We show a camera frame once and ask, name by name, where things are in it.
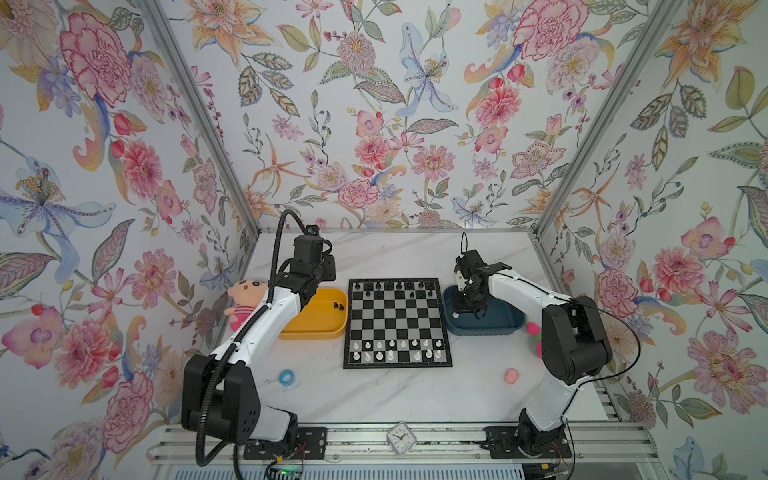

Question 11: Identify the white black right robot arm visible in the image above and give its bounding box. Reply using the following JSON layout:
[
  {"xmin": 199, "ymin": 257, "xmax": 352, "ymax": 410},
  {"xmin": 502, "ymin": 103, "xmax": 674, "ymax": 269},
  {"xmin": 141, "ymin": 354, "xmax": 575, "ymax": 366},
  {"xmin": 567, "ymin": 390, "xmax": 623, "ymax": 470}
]
[{"xmin": 452, "ymin": 250, "xmax": 613, "ymax": 436}]

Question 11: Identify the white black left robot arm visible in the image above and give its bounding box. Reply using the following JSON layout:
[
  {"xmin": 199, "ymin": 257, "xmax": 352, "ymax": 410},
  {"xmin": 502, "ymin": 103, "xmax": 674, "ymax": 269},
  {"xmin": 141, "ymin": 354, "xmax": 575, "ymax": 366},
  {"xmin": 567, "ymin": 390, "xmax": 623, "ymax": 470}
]
[{"xmin": 181, "ymin": 225, "xmax": 336, "ymax": 452}]

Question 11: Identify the teal plastic tray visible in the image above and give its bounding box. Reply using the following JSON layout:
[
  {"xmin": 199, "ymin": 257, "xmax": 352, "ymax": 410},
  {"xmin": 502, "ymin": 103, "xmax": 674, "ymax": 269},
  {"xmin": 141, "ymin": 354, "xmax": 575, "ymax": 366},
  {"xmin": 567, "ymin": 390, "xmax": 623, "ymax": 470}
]
[{"xmin": 442, "ymin": 285, "xmax": 526, "ymax": 336}]

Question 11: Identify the yellow plastic tray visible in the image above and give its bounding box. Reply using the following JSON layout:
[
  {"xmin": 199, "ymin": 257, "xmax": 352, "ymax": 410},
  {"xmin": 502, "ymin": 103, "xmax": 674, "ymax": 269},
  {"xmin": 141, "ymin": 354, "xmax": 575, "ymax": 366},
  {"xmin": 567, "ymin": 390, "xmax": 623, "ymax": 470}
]
[{"xmin": 279, "ymin": 288, "xmax": 348, "ymax": 341}]

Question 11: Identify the pink white plush toy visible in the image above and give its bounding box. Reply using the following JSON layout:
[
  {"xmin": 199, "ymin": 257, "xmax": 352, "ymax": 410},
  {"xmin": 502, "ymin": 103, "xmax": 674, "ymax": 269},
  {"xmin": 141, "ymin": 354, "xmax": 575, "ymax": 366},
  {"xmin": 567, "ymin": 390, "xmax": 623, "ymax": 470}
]
[{"xmin": 526, "ymin": 322, "xmax": 542, "ymax": 358}]

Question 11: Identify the doll plush toy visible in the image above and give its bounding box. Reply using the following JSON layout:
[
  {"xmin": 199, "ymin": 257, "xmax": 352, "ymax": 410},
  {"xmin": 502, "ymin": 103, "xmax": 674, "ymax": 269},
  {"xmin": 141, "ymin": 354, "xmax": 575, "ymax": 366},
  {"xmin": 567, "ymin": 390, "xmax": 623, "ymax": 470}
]
[{"xmin": 224, "ymin": 279, "xmax": 268, "ymax": 332}]

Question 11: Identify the black white chessboard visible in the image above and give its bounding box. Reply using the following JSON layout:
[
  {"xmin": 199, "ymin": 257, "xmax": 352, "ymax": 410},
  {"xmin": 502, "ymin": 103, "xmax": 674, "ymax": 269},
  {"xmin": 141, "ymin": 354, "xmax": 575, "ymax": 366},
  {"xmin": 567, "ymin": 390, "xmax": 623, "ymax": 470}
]
[{"xmin": 343, "ymin": 277, "xmax": 453, "ymax": 370}]

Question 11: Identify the pink small eraser toy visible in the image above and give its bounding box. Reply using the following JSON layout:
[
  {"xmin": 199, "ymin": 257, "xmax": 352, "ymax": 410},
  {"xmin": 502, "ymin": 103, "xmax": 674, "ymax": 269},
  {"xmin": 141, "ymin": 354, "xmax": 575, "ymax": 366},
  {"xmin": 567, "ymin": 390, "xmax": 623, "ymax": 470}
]
[{"xmin": 504, "ymin": 368, "xmax": 520, "ymax": 385}]

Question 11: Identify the small white desk clock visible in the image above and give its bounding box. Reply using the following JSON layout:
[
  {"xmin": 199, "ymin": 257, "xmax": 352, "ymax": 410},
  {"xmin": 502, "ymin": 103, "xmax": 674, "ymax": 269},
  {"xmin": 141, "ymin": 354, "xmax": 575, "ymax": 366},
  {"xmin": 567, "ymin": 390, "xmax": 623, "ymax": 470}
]
[{"xmin": 386, "ymin": 422, "xmax": 418, "ymax": 457}]

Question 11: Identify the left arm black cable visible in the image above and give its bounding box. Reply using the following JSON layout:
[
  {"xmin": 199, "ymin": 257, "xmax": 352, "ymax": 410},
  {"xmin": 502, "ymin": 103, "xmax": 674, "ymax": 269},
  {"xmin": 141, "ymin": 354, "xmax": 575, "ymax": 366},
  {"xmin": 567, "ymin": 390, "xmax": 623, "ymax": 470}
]
[{"xmin": 194, "ymin": 209, "xmax": 307, "ymax": 480}]

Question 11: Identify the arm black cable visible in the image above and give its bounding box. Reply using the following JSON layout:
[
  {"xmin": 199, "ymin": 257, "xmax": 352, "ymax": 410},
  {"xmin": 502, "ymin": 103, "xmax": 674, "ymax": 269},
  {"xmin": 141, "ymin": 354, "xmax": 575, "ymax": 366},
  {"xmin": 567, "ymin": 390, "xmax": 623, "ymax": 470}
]
[
  {"xmin": 194, "ymin": 209, "xmax": 307, "ymax": 480},
  {"xmin": 503, "ymin": 272, "xmax": 642, "ymax": 385}
]

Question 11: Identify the blue small ring toy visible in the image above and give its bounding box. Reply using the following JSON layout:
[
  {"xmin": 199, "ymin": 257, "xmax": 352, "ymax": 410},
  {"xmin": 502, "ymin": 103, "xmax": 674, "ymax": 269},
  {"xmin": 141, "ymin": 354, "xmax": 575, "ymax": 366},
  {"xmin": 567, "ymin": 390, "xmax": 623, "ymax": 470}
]
[{"xmin": 278, "ymin": 369, "xmax": 296, "ymax": 388}]

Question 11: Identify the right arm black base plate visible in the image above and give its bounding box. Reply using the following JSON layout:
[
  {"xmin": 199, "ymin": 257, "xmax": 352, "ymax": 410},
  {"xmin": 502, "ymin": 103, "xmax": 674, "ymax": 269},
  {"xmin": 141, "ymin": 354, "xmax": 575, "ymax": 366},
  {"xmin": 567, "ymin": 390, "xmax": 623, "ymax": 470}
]
[{"xmin": 480, "ymin": 425, "xmax": 573, "ymax": 460}]

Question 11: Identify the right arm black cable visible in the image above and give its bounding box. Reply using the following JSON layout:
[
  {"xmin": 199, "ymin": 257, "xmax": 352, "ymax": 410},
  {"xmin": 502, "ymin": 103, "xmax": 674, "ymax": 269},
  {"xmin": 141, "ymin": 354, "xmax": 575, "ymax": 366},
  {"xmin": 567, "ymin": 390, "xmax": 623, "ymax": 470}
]
[{"xmin": 503, "ymin": 272, "xmax": 642, "ymax": 385}]

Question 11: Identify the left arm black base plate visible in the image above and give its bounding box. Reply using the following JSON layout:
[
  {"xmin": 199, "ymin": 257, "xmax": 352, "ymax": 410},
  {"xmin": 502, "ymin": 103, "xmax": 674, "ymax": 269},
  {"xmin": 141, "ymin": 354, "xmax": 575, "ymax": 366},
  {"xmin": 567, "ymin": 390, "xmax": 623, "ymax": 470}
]
[{"xmin": 242, "ymin": 427, "xmax": 328, "ymax": 461}]

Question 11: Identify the aluminium front rail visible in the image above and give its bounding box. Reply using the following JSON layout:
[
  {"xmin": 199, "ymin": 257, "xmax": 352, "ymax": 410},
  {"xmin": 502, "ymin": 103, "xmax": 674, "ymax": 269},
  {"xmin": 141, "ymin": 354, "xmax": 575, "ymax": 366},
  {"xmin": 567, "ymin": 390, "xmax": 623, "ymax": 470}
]
[{"xmin": 146, "ymin": 421, "xmax": 667, "ymax": 466}]

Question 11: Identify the aluminium frame corner post right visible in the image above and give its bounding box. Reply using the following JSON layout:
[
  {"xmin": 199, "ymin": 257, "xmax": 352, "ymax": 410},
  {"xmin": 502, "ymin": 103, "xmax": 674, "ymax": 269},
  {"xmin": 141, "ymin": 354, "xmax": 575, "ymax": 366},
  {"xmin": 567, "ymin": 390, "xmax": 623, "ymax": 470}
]
[{"xmin": 532, "ymin": 0, "xmax": 677, "ymax": 240}]

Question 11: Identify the aluminium frame corner post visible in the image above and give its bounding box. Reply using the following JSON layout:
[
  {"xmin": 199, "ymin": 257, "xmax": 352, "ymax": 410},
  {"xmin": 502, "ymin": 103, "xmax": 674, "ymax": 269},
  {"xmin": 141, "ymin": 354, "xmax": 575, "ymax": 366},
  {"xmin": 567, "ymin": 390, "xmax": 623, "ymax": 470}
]
[
  {"xmin": 137, "ymin": 0, "xmax": 260, "ymax": 240},
  {"xmin": 532, "ymin": 0, "xmax": 677, "ymax": 240}
]

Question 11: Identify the aluminium frame corner post left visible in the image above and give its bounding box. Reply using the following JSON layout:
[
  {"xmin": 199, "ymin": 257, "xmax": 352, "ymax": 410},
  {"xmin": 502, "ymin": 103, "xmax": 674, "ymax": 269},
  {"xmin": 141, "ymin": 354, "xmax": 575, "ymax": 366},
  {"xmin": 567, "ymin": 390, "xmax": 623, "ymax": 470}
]
[{"xmin": 137, "ymin": 0, "xmax": 260, "ymax": 240}]

